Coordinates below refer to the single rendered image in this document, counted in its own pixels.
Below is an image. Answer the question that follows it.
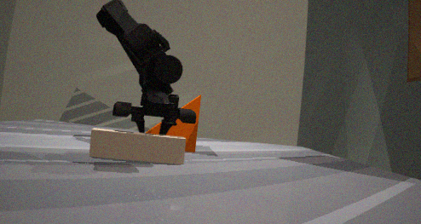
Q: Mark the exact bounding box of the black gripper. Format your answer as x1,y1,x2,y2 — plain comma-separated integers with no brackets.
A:
112,81,196,135

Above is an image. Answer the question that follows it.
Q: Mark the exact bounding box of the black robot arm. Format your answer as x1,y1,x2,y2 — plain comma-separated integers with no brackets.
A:
96,0,182,117

